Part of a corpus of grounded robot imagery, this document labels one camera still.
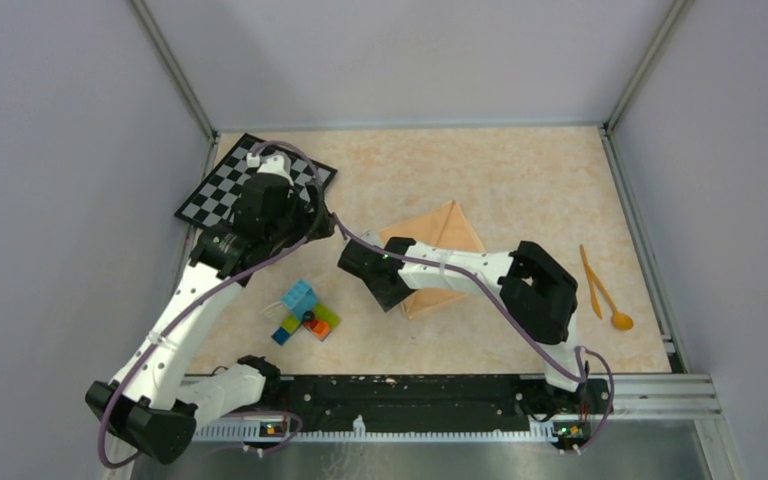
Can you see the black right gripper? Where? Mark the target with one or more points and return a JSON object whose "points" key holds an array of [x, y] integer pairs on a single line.
{"points": [[388, 302]]}

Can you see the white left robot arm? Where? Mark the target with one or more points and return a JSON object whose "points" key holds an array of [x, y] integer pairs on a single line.
{"points": [[146, 409]]}

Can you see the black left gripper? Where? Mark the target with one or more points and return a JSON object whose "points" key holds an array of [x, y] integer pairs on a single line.
{"points": [[295, 201]]}

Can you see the black white checkerboard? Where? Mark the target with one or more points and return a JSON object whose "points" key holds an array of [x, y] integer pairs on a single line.
{"points": [[212, 199]]}

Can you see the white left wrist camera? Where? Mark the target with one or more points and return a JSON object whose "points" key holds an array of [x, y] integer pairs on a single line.
{"points": [[270, 172]]}

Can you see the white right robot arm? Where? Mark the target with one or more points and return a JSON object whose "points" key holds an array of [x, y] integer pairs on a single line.
{"points": [[532, 291]]}

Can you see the colourful toy block pile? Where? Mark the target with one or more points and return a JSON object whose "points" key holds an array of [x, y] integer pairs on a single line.
{"points": [[300, 308]]}

